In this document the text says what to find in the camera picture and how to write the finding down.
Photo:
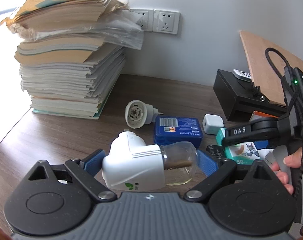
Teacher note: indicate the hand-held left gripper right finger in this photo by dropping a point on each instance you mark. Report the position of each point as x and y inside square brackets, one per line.
[207, 163]

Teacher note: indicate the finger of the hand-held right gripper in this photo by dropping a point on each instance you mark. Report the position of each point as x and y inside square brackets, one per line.
[241, 131]

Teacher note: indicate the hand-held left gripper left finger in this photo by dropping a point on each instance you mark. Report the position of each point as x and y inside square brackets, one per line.
[94, 160]

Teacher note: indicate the black power adapter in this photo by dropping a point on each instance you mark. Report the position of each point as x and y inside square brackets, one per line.
[215, 152]

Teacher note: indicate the green bandage box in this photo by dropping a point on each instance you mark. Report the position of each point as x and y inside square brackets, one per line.
[241, 152]

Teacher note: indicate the orange and white cardboard box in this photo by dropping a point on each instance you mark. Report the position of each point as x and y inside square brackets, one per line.
[260, 115]

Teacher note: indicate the clear repellent liquid bottle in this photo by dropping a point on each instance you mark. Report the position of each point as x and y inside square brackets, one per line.
[181, 155]

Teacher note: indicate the white cube charger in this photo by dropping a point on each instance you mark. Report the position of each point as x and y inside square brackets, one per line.
[211, 125]

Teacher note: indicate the white mosquito repellent heater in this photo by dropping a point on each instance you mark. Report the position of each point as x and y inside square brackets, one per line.
[131, 165]

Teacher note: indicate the blue box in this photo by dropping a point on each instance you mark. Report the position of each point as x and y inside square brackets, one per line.
[181, 130]

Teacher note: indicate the round white plug-in heater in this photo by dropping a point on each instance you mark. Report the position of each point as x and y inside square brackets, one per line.
[136, 113]

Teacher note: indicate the person's right hand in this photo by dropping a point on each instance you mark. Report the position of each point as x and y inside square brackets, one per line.
[296, 158]

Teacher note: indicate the black desk stand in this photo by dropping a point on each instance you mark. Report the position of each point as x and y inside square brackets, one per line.
[231, 92]

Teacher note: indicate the small white device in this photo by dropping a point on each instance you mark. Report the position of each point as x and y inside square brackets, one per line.
[241, 74]

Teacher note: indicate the brown cardboard sheet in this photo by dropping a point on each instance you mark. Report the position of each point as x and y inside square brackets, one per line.
[261, 60]

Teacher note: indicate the stack of books and papers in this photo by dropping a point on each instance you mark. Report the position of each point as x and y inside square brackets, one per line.
[66, 80]

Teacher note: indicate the clear plastic bag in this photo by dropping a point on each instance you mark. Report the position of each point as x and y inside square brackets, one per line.
[126, 30]

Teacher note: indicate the white wall socket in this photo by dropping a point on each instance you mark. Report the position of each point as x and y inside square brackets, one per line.
[165, 21]
[144, 20]

